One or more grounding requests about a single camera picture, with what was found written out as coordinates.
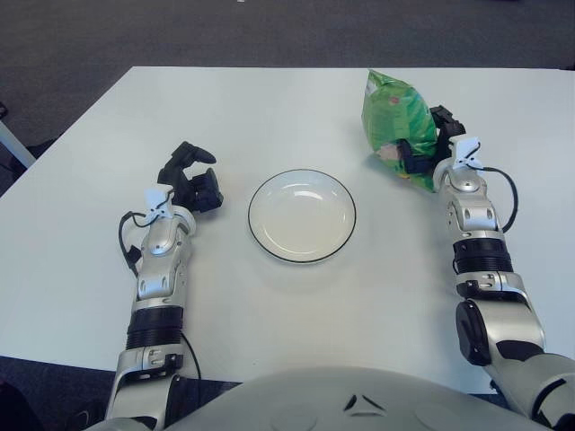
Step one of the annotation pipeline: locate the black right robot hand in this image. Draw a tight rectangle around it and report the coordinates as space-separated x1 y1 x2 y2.
397 105 468 174

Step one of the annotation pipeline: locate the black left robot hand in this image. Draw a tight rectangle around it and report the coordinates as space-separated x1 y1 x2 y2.
156 140 226 216

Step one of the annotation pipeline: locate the green snack bag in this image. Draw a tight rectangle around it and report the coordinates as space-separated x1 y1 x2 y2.
360 68 439 193

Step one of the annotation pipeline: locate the white plate with black rim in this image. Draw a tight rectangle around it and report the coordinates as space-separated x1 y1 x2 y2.
247 168 358 265

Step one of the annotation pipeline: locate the white table leg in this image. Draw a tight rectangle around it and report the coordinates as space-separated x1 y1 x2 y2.
0 119 36 170

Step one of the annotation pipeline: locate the black sneaker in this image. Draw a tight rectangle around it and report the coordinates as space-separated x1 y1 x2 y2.
66 397 107 427

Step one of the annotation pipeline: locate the silver robot torso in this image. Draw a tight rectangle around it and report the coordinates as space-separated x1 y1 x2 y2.
98 365 553 431

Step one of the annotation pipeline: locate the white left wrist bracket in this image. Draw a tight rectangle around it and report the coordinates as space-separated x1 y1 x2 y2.
144 186 176 221

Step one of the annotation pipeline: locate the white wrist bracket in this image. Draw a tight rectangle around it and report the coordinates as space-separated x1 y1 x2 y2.
144 186 176 221
448 136 484 171

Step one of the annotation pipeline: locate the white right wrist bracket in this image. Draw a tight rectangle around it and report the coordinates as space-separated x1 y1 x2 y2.
448 136 484 171

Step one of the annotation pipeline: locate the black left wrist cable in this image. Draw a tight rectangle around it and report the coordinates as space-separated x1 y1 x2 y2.
118 210 154 277

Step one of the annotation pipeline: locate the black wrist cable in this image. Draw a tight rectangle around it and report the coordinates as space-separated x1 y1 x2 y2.
118 210 154 277
478 166 518 234

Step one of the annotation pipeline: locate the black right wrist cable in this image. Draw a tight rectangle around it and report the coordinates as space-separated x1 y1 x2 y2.
478 166 518 234

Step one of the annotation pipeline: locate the black left elbow cable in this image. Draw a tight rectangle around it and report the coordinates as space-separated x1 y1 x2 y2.
179 331 202 381

